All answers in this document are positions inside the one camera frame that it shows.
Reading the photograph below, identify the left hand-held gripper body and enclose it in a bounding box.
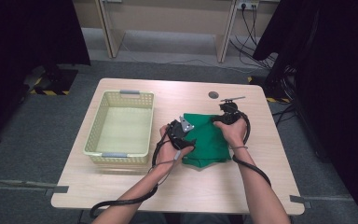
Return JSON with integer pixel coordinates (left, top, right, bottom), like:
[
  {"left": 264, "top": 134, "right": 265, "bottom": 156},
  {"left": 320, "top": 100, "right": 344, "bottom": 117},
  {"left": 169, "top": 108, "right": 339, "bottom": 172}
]
[{"left": 167, "top": 115, "right": 196, "bottom": 150}]

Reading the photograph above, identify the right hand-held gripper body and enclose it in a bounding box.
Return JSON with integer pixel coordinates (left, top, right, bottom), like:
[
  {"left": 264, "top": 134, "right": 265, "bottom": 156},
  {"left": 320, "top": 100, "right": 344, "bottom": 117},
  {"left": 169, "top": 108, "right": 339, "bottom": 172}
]
[{"left": 218, "top": 95, "right": 247, "bottom": 126}]

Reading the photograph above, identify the green printed t-shirt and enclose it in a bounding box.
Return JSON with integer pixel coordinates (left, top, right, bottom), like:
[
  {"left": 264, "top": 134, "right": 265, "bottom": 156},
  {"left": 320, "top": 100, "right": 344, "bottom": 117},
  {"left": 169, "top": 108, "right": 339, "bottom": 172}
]
[{"left": 181, "top": 112, "right": 233, "bottom": 169}]

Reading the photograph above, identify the pale green plastic basket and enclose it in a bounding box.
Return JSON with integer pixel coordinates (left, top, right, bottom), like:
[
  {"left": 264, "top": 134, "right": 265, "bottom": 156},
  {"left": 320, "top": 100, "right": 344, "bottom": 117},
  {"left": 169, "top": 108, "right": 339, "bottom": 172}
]
[{"left": 83, "top": 89, "right": 156, "bottom": 166}]

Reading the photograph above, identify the person's right hand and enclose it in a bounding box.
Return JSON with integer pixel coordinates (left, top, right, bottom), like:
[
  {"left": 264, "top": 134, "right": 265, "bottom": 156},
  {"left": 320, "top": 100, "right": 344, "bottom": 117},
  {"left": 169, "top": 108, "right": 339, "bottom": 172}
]
[{"left": 213, "top": 119, "right": 248, "bottom": 149}]

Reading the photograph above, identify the person's left hand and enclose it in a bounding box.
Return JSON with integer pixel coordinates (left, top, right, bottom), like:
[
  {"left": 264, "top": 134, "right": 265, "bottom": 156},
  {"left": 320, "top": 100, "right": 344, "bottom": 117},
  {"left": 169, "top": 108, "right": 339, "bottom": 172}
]
[{"left": 157, "top": 123, "right": 196, "bottom": 168}]

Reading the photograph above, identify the yellow black striped tape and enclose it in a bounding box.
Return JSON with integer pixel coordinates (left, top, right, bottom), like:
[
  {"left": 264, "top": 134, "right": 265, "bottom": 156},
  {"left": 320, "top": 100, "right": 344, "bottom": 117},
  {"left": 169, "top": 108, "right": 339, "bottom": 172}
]
[
  {"left": 247, "top": 76, "right": 292, "bottom": 104},
  {"left": 28, "top": 77, "right": 70, "bottom": 97}
]

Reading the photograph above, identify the black curtain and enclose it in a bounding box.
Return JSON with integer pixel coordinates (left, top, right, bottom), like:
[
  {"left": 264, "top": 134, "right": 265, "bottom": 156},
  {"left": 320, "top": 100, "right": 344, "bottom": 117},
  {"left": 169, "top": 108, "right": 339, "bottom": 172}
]
[{"left": 253, "top": 0, "right": 358, "bottom": 224}]

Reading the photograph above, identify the grey floor tape piece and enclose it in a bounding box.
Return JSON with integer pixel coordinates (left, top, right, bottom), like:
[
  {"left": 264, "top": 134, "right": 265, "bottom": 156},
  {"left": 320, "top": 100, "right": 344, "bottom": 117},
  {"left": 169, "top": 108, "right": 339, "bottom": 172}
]
[
  {"left": 289, "top": 194, "right": 312, "bottom": 209},
  {"left": 45, "top": 185, "right": 70, "bottom": 198}
]

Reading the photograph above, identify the beige desk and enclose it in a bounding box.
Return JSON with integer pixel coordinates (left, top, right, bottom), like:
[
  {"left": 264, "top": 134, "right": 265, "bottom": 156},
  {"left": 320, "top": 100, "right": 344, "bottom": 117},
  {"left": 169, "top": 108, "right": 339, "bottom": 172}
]
[{"left": 73, "top": 0, "right": 241, "bottom": 63}]

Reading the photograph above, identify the black stand base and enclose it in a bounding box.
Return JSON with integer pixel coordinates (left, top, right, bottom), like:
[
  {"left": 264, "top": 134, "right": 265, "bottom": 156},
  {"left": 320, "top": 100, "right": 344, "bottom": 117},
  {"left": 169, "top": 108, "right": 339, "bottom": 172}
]
[{"left": 27, "top": 63, "right": 79, "bottom": 97}]

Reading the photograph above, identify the black floor cable bundle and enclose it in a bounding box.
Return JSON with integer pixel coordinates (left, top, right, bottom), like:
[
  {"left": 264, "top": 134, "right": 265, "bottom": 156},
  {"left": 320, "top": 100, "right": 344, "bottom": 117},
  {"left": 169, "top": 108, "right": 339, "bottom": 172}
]
[{"left": 267, "top": 64, "right": 296, "bottom": 127}]

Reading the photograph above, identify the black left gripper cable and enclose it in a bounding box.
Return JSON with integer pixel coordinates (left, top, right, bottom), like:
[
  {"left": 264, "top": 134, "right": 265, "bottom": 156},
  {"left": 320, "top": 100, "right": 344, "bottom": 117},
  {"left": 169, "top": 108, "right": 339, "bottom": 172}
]
[{"left": 89, "top": 122, "right": 182, "bottom": 219}]

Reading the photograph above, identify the white wall socket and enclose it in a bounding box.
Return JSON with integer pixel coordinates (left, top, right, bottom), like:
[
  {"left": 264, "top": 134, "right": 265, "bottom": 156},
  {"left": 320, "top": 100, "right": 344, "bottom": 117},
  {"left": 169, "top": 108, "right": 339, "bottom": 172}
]
[{"left": 237, "top": 0, "right": 260, "bottom": 10}]

